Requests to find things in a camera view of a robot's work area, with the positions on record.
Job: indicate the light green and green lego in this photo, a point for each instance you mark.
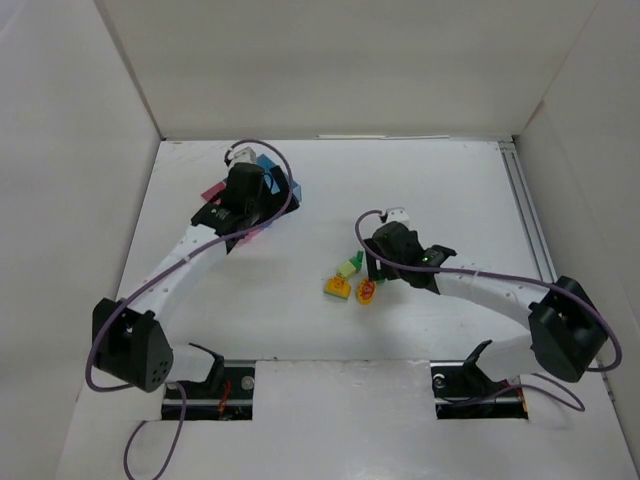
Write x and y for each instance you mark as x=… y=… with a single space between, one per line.
x=349 y=268

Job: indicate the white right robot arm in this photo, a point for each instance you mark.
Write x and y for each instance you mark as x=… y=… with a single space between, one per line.
x=562 y=337

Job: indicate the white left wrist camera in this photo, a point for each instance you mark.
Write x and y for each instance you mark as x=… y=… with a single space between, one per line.
x=242 y=155

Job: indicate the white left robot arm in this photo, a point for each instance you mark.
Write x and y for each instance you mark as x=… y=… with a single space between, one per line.
x=129 y=335

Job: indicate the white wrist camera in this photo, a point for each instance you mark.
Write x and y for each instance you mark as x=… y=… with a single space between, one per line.
x=242 y=155
x=395 y=216

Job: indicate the light blue drawer bin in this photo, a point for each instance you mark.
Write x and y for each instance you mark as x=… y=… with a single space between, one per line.
x=277 y=187

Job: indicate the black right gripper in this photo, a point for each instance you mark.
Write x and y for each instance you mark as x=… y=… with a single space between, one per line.
x=375 y=263

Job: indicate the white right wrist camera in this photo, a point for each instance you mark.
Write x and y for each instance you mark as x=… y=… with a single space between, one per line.
x=395 y=216

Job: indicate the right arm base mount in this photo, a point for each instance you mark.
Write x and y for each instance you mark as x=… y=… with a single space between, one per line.
x=461 y=391

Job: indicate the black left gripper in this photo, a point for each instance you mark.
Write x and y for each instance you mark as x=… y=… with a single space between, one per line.
x=279 y=185

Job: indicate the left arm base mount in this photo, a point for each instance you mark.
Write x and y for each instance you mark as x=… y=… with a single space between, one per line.
x=203 y=385

